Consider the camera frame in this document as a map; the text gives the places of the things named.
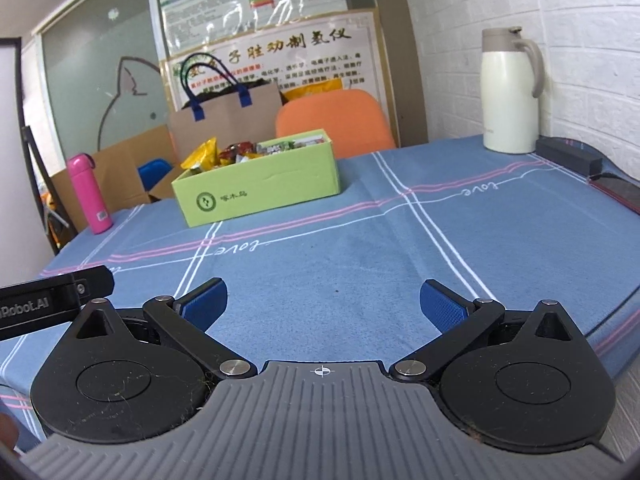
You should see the frosted glass panel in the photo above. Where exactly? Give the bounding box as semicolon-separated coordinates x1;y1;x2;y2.
40;0;172;157

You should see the yellow-bordered wall poster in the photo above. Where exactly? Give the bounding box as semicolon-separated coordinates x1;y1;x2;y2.
160;7;389;127

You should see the black case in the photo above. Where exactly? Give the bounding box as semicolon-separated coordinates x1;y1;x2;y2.
535;136;604;177

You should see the small green snack packet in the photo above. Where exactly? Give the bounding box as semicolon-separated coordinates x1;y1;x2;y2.
257;140;304;159

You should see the blue striped tablecloth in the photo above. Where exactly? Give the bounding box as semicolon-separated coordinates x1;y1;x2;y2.
0;135;640;443

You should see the black tripod stand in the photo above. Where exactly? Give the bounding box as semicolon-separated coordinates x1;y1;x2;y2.
20;127;67;257

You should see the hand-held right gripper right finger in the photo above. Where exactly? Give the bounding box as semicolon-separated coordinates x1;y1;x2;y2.
390;280;586;382

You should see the person's left hand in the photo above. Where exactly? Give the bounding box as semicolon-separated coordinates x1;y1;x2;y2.
0;412;22;453

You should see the yellow snack packet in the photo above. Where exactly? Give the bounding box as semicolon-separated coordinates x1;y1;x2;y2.
181;137;222;174

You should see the blue plastic item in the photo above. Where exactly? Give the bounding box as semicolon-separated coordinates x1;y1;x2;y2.
137;159;176;192

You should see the orange chair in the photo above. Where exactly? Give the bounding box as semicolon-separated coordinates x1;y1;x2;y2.
275;89;399;160

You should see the pink bottle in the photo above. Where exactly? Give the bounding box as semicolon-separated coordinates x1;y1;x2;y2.
67;154;114;234

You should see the light green cardboard box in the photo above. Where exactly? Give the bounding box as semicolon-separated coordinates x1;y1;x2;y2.
171;129;342;229

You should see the brown cardboard box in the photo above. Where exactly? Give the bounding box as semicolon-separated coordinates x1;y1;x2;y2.
50;125;179;239

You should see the red-edged smartphone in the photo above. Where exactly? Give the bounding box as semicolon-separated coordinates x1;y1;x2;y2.
587;172;640;217

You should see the white thermos jug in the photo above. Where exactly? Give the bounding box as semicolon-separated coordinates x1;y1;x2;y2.
481;26;545;155

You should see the red snack packet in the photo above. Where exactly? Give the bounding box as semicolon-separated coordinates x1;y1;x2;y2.
220;142;259;166

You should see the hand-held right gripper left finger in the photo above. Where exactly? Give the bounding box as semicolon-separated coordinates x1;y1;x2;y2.
62;277;258;380

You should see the brown paper bag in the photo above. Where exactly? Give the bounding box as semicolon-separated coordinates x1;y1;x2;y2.
167;52;287;174

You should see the white wall poster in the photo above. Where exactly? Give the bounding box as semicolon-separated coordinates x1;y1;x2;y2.
147;0;352;59

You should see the white reflector panel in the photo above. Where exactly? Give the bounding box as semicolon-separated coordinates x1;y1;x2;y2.
0;36;57;288

